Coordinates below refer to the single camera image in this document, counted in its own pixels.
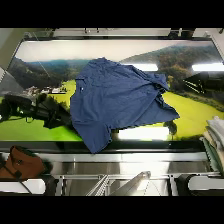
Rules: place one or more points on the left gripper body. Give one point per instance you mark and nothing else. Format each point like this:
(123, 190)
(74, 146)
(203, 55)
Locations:
(56, 115)

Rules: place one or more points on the brown garment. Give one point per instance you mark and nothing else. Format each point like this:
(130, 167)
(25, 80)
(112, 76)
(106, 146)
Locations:
(25, 165)

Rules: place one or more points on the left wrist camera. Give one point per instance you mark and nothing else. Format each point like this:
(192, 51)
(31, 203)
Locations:
(41, 98)

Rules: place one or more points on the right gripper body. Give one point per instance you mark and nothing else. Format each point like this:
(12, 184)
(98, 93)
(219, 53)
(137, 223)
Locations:
(200, 83)

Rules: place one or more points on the white garment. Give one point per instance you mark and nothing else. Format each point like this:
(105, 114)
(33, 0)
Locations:
(216, 128)

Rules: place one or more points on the blue T-shirt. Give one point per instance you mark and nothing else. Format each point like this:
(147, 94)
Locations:
(116, 96)

